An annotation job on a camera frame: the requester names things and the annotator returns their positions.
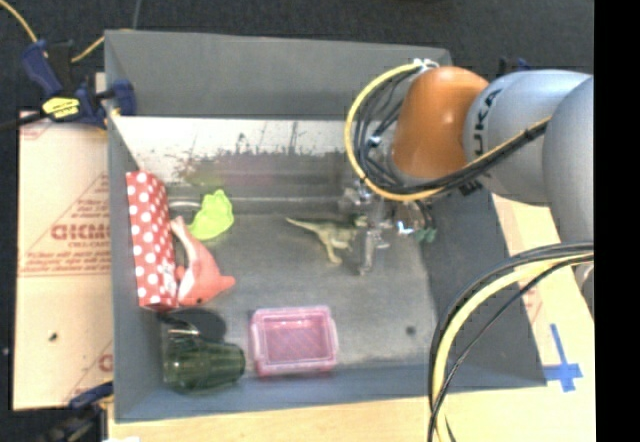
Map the green toy dinosaur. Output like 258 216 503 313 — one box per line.
284 215 362 266

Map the grey metal bin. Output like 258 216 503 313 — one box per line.
103 28 547 424

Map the pink clear plastic container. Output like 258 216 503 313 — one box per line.
248 305 341 378

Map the bright green toy frog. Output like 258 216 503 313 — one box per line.
188 188 236 242

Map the pink toy fish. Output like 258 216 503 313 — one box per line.
169 215 238 308

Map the dark green ribbed glass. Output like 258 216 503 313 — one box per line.
160 326 248 393

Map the red box with white dots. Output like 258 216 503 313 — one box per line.
124 170 181 313

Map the brown cardboard board red print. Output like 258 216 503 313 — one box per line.
12 115 116 412

